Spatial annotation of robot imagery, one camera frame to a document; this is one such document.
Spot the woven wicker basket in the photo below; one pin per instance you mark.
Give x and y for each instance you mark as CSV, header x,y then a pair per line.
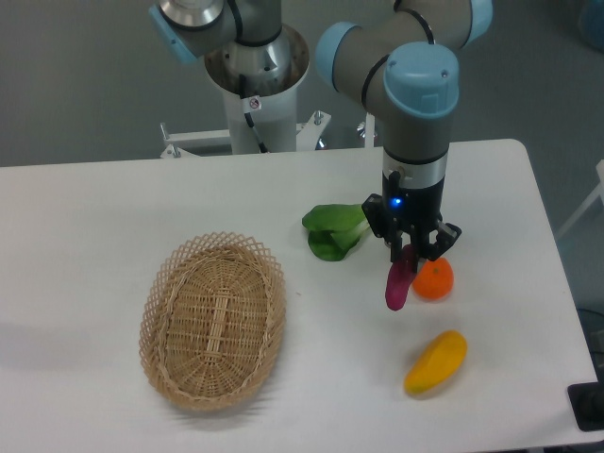
x,y
213,322

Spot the green bok choy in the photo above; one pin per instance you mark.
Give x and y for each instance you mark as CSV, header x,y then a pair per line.
x,y
334,230

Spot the purple sweet potato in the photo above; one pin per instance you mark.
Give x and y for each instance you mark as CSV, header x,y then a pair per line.
x,y
401,275

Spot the black box at table edge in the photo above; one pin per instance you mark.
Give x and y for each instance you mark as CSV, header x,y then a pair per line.
x,y
587,405

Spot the orange tangerine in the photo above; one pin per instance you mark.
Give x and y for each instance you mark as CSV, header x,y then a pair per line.
x,y
435,280

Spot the white metal base frame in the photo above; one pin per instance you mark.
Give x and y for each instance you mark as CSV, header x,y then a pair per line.
x,y
249,135

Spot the white furniture at right edge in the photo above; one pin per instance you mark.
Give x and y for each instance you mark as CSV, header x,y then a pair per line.
x,y
596,194

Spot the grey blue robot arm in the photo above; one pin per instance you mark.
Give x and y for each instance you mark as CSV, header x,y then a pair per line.
x,y
404,73

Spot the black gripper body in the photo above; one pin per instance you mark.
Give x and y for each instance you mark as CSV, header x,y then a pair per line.
x,y
417,207

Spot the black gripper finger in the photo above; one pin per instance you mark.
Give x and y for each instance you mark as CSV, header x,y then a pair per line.
x,y
424,249
394,240

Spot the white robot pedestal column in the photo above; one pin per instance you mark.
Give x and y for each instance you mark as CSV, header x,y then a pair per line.
x,y
260,78

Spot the yellow mango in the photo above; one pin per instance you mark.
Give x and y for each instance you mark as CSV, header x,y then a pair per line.
x,y
438,362

